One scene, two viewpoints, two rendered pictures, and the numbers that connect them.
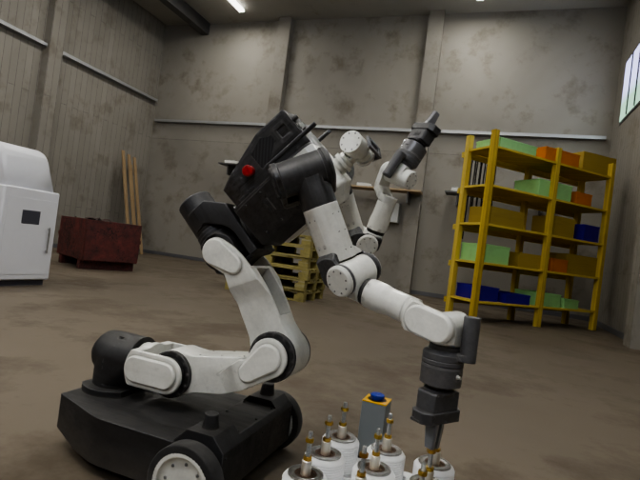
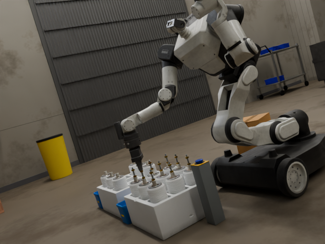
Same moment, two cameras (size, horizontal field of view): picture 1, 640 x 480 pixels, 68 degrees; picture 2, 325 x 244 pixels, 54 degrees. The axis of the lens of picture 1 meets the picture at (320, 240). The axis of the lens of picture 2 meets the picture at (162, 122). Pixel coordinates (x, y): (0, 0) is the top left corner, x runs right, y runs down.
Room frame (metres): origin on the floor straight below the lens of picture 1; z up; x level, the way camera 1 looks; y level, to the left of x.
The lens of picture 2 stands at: (2.28, -1.51, 0.68)
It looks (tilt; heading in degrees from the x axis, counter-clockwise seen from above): 4 degrees down; 130
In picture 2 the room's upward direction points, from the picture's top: 16 degrees counter-clockwise
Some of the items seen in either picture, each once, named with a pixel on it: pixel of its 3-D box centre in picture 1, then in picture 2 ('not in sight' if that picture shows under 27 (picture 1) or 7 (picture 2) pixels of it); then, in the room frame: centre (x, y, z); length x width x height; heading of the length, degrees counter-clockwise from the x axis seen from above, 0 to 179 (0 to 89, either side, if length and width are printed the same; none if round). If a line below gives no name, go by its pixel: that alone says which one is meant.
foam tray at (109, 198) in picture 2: not in sight; (133, 191); (0.57, 0.01, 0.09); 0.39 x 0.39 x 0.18; 69
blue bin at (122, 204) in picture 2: not in sight; (141, 204); (0.79, -0.15, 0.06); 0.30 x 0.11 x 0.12; 70
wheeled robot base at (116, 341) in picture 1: (174, 396); (275, 145); (1.52, 0.40, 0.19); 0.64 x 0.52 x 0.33; 71
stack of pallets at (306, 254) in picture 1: (279, 263); not in sight; (6.45, 0.51, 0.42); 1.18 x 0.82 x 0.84; 70
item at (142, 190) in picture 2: not in sight; (150, 198); (1.03, -0.30, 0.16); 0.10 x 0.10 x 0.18
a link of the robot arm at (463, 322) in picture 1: (452, 339); (126, 129); (1.02, -0.31, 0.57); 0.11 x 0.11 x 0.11; 53
